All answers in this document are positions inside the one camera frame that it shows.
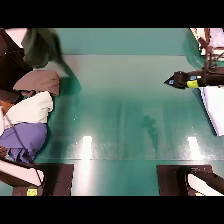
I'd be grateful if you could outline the cream garment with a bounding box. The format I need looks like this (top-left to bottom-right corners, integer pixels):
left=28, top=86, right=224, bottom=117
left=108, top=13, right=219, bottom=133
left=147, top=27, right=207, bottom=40
left=2, top=90, right=55, bottom=127

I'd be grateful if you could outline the purple garment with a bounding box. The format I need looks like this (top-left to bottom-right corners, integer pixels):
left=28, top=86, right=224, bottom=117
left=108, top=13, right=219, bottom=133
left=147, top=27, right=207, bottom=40
left=0, top=122, right=48, bottom=165

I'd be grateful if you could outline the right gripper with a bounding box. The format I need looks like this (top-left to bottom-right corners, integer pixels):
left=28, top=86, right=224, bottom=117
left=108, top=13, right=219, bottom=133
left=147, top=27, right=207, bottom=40
left=172, top=70, right=190, bottom=90

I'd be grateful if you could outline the white garment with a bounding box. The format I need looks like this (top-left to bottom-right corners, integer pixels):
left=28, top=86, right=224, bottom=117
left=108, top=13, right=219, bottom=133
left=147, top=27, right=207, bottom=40
left=199, top=85, right=224, bottom=137

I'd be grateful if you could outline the brown garment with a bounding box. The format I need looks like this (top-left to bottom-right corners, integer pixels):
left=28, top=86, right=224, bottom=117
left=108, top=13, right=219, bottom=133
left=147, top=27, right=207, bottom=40
left=12, top=69, right=61, bottom=98

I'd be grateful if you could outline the black cable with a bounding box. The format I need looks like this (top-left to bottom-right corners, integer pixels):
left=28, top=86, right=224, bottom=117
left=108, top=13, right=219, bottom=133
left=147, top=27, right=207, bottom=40
left=3, top=113, right=45, bottom=185

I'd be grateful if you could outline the dark green garment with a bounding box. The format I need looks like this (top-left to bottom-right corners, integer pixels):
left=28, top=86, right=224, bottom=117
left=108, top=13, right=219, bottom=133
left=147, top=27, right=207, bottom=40
left=21, top=28, right=72, bottom=78

